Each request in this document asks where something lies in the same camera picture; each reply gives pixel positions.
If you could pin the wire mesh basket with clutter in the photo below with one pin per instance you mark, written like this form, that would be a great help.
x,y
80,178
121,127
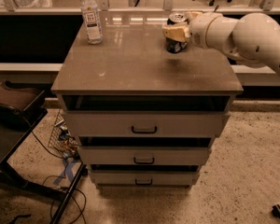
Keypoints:
x,y
61,142

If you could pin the black side cart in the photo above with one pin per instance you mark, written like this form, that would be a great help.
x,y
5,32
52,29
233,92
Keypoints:
x,y
21,109

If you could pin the top drawer with black handle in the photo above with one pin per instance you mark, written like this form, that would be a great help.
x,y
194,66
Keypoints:
x,y
143,124

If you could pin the drawer with black handle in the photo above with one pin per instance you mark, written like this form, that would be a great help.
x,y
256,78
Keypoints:
x,y
143,124
143,156
144,178

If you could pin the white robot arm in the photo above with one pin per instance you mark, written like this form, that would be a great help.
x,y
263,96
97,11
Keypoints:
x,y
253,40

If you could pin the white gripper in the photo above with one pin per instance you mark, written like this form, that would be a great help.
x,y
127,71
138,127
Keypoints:
x,y
204,28

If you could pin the bottom drawer with black handle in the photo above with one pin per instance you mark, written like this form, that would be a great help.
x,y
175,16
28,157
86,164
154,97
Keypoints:
x,y
144,178

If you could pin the middle drawer with black handle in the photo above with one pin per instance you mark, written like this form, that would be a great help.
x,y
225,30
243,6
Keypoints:
x,y
143,156

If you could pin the grey drawer cabinet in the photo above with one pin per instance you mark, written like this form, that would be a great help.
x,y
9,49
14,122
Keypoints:
x,y
131,71

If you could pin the clear plastic water bottle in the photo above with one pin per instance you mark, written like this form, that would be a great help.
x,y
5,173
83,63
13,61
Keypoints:
x,y
92,22

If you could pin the blue pepsi can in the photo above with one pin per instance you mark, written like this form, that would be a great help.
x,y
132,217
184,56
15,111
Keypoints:
x,y
174,46

